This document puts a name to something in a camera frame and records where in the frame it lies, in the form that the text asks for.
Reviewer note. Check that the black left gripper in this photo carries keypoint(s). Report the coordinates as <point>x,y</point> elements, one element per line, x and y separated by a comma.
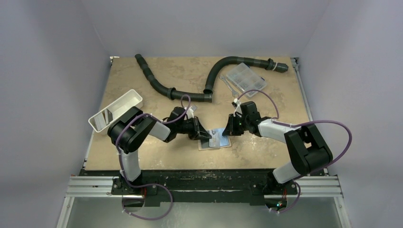
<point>200,133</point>

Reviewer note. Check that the silver cards in tray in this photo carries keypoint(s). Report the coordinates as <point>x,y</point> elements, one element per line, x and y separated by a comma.
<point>102,119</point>

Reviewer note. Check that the beige card holder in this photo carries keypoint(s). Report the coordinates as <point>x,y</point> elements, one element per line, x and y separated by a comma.
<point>217,141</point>

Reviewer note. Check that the clear plastic compartment box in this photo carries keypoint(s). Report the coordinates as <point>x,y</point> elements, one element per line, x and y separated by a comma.
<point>245,79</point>

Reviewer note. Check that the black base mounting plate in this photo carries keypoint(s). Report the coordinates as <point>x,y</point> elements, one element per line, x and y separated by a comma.
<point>200,186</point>

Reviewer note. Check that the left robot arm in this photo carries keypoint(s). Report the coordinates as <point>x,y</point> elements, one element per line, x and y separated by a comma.
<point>130,130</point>

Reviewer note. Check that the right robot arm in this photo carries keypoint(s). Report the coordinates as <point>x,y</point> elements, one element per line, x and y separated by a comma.
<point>306,147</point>

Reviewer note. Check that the white plastic tray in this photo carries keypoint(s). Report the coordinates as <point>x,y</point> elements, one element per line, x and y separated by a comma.
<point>118,107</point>

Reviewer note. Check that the silver open-end wrench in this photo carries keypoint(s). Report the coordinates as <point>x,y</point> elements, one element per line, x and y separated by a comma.
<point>234,93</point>

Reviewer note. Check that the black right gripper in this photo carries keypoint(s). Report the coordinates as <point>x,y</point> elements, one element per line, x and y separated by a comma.
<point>235,126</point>

